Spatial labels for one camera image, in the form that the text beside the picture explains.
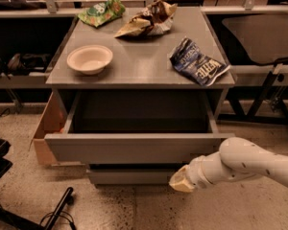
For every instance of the white paper bowl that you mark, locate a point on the white paper bowl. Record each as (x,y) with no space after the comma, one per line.
(90,59)

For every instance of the grey drawer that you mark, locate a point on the grey drawer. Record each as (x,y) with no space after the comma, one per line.
(130,174)
(134,147)

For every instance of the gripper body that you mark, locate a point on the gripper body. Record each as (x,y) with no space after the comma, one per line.
(195,171)

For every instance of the blue kettle chip bag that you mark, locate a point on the blue kettle chip bag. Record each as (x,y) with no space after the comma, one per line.
(189,61)

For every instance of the brown crumpled chip bag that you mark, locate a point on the brown crumpled chip bag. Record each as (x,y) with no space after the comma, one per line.
(155,19)

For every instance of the black stand base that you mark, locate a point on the black stand base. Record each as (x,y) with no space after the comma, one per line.
(16,192)

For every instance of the grey lower drawer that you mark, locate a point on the grey lower drawer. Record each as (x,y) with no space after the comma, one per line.
(130,174)

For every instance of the grey drawer cabinet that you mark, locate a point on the grey drawer cabinet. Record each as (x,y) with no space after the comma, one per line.
(140,63)

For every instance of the grey top drawer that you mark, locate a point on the grey top drawer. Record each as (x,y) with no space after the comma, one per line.
(134,147)

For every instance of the black chair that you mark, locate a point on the black chair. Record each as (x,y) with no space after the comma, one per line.
(257,48)

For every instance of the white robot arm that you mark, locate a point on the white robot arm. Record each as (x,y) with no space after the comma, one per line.
(237,159)

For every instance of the cardboard box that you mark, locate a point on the cardboard box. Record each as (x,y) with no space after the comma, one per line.
(53,121)

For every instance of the green chip bag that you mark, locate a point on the green chip bag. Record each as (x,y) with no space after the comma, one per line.
(102,13)

